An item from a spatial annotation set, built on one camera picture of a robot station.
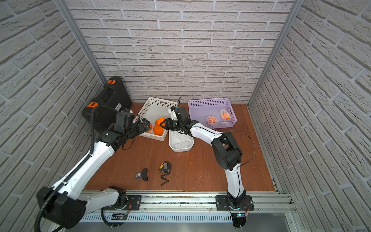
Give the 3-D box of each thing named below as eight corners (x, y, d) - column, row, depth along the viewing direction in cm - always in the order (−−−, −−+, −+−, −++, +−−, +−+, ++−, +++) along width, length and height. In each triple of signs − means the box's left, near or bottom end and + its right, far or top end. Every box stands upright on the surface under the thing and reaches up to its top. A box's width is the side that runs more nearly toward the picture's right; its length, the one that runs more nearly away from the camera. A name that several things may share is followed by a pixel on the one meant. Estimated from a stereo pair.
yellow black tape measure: (160, 172, 86) (159, 170, 83) (161, 163, 89) (160, 161, 86) (170, 172, 86) (169, 170, 83) (170, 163, 89) (170, 161, 87)
